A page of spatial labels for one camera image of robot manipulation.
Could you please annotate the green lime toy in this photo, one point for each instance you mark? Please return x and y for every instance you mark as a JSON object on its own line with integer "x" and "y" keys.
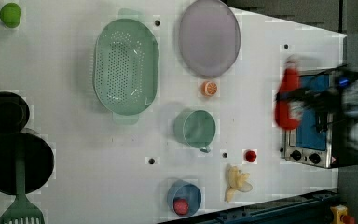
{"x": 10, "y": 15}

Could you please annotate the black toaster oven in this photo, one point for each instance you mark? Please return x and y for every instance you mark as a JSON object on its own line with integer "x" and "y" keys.
{"x": 325, "y": 149}

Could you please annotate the green slotted spatula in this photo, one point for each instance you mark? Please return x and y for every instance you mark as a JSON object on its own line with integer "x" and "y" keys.
{"x": 21, "y": 211}

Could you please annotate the yellow red emergency button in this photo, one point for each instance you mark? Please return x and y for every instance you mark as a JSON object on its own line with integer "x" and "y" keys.
{"x": 341, "y": 216}

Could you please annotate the blue bowl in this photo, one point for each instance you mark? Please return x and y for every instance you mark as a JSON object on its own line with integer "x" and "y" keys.
{"x": 181, "y": 189}

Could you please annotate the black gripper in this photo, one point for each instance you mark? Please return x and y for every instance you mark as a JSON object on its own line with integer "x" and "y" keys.
{"x": 324, "y": 93}

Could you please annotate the small black cup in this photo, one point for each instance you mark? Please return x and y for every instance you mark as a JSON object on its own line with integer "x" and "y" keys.
{"x": 14, "y": 113}

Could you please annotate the orange slice toy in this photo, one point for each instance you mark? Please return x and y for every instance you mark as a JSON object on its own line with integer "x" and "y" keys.
{"x": 209, "y": 88}

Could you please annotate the red strawberry toy in bowl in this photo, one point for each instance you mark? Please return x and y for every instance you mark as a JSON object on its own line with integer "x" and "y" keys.
{"x": 180, "y": 207}

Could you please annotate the red plush ketchup bottle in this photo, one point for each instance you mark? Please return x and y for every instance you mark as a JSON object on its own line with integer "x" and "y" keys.
{"x": 290, "y": 81}

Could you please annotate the lilac round plate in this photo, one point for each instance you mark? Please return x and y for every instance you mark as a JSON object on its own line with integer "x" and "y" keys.
{"x": 209, "y": 38}

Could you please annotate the green perforated colander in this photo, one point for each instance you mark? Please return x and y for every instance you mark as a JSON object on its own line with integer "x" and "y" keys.
{"x": 125, "y": 68}

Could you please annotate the peeled banana toy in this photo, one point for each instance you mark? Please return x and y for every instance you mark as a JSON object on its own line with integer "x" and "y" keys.
{"x": 236, "y": 181}

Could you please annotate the green metal mug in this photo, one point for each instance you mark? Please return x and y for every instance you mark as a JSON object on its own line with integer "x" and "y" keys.
{"x": 195, "y": 128}

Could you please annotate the large black cup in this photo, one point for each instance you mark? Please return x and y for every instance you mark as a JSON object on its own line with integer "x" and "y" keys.
{"x": 38, "y": 160}

